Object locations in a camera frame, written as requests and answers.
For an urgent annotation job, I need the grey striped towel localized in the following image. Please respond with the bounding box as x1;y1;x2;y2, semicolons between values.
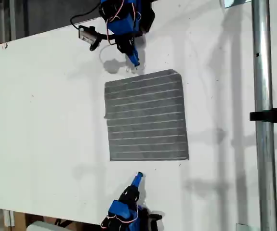
104;69;190;162

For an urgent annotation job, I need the short black camera stalk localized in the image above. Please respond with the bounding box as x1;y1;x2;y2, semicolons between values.
89;32;118;52

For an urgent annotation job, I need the red white wire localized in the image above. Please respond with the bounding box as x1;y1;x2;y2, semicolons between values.
105;0;142;46
100;203;139;229

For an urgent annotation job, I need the brown cardboard box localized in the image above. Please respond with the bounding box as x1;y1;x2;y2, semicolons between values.
13;211;100;231

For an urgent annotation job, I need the thin black camera cable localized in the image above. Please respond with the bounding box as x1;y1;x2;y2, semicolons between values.
70;1;103;31

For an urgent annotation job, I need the white box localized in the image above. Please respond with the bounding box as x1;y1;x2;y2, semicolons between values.
26;220;57;231

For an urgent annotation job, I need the black camera box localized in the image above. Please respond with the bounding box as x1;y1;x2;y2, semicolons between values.
148;212;164;226
78;25;98;46

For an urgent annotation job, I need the steel post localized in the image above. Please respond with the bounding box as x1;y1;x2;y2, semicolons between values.
251;0;277;231

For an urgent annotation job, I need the black clamp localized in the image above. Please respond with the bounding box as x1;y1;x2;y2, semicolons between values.
249;102;277;128

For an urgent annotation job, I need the metal corner bracket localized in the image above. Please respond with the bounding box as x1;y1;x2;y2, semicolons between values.
221;0;246;9

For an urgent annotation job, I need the white table leg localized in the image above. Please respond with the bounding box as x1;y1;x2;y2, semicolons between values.
3;209;15;227

